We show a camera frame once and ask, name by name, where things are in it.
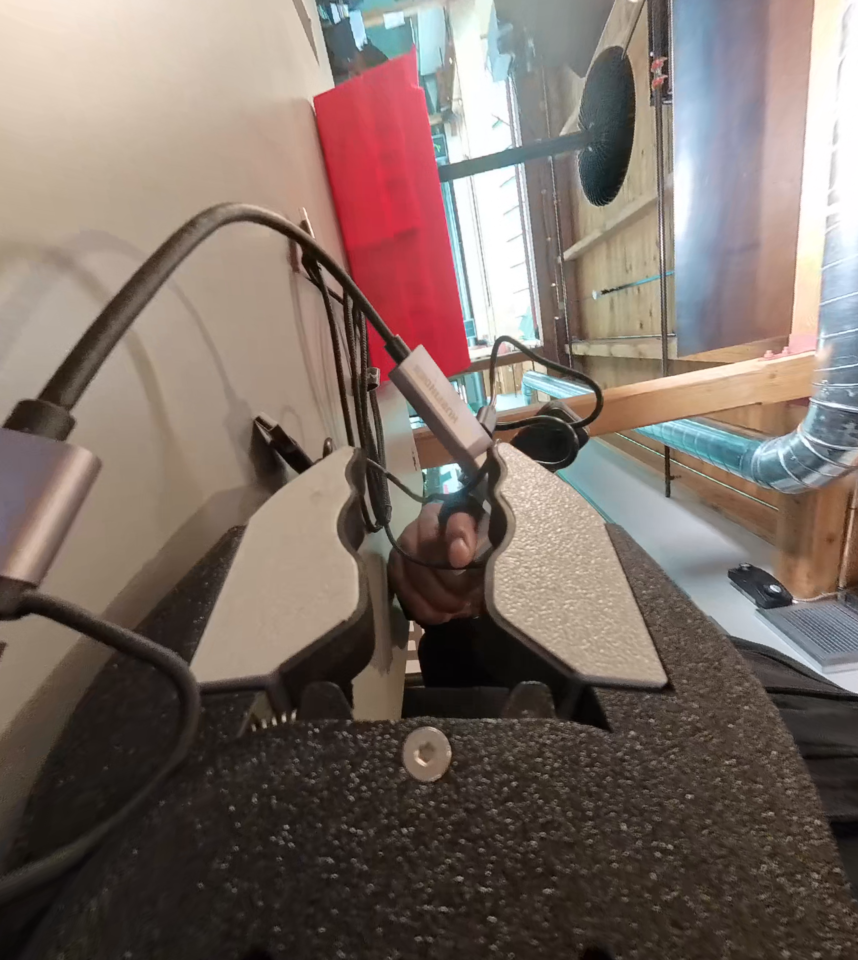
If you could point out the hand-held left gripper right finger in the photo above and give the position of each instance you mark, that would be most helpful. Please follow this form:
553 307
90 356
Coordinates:
571 592

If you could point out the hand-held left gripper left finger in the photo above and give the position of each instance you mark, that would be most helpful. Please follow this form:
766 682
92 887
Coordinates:
286 570

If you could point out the person's right hand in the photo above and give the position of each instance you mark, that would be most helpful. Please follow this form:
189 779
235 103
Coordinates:
429 577

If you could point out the black foot pedal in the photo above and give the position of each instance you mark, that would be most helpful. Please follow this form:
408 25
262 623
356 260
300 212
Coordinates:
763 585

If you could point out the wooden beam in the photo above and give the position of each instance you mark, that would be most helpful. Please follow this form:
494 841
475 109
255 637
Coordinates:
699 390

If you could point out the metal floor grate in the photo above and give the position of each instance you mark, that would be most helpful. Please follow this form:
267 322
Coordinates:
826 634

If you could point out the red plastic bin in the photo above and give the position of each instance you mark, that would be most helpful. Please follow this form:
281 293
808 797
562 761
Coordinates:
391 210

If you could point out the black round fan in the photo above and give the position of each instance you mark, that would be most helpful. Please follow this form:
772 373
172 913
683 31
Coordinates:
607 127

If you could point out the dark wall panel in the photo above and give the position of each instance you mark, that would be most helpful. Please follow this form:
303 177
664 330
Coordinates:
736 187

